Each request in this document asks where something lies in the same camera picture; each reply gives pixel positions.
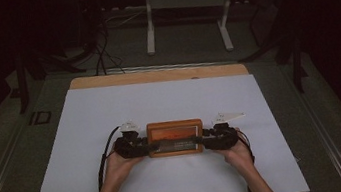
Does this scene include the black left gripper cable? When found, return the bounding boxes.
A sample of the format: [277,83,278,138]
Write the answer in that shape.
[89,125,129,192]

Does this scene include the wooden table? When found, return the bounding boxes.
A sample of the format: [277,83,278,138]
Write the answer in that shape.
[13,47,311,192]

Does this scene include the black floor cables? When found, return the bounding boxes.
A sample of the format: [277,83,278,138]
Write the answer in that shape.
[88,14,127,78]

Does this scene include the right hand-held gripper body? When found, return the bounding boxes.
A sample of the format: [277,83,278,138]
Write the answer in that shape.
[199,109,250,154]

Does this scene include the white paper sheet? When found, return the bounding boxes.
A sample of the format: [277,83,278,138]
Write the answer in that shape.
[14,58,311,192]

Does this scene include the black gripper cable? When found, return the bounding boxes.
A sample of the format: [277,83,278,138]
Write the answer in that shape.
[89,125,129,192]
[236,127,261,192]

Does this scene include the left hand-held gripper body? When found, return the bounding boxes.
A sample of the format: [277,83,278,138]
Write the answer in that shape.
[110,119,152,162]

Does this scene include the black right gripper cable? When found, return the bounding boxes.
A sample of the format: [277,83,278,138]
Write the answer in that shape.
[236,127,261,192]

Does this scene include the black floor bracket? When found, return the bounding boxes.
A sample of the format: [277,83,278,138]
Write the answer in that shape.
[27,109,54,127]

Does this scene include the person's right hand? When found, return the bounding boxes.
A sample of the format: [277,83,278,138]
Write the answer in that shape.
[212,126,257,182]

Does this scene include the person's left hand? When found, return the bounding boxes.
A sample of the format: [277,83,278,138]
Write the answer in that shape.
[103,145,148,189]

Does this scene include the orange rectangular box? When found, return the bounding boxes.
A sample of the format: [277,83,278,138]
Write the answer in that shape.
[144,115,208,160]

